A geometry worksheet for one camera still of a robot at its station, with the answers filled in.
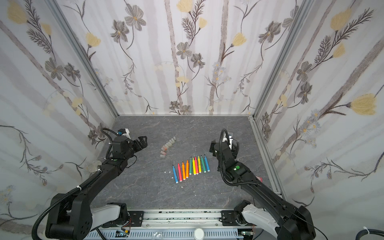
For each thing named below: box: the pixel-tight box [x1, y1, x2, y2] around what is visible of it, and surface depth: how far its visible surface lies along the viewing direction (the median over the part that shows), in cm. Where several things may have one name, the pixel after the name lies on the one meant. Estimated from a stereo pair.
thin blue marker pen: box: [172, 164, 179, 184], surface depth 90 cm
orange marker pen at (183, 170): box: [181, 161, 186, 181], surface depth 92 cm
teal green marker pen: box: [200, 155, 207, 173], surface depth 95 cm
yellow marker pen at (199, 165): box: [197, 155, 202, 174], surface depth 95 cm
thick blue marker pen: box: [204, 154, 210, 172], surface depth 95 cm
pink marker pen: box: [178, 163, 183, 182], surface depth 91 cm
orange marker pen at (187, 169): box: [185, 159, 190, 179], surface depth 92 cm
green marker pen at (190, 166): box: [189, 156, 193, 175], surface depth 92 cm
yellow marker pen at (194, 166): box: [192, 157, 196, 176], surface depth 93 cm
